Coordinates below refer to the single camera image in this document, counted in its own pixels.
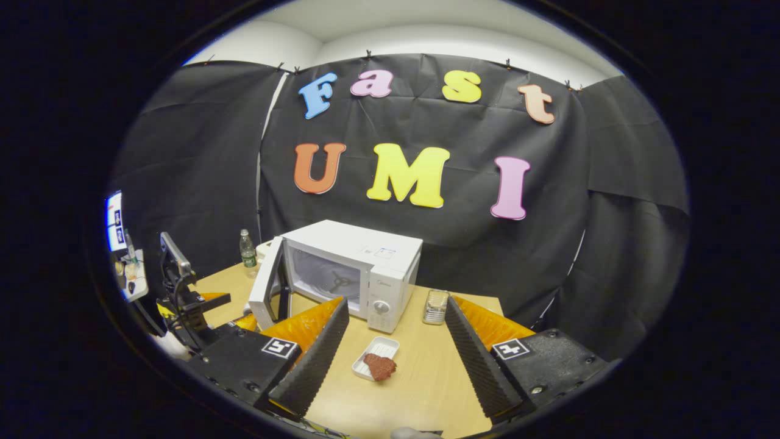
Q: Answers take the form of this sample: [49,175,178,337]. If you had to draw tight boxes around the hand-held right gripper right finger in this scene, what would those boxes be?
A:
[445,295,610,424]

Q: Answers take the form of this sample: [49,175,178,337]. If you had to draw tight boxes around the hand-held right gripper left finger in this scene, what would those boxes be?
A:
[186,297,351,421]

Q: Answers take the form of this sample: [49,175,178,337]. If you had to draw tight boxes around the black backdrop cloth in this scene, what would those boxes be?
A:
[113,54,690,360]

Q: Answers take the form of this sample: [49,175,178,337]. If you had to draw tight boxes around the white rectangular plastic tray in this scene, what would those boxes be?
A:
[352,336,400,382]

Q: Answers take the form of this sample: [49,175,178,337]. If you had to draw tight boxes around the clear plastic water bottle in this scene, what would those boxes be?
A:
[239,229,258,270]

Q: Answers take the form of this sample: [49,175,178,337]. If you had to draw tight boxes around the computer monitor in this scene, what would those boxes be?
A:
[105,190,126,252]

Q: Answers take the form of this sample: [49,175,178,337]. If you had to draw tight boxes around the red-brown meat piece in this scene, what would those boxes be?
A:
[364,353,397,382]

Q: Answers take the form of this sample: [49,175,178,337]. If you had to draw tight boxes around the white microwave oven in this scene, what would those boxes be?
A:
[249,219,423,334]

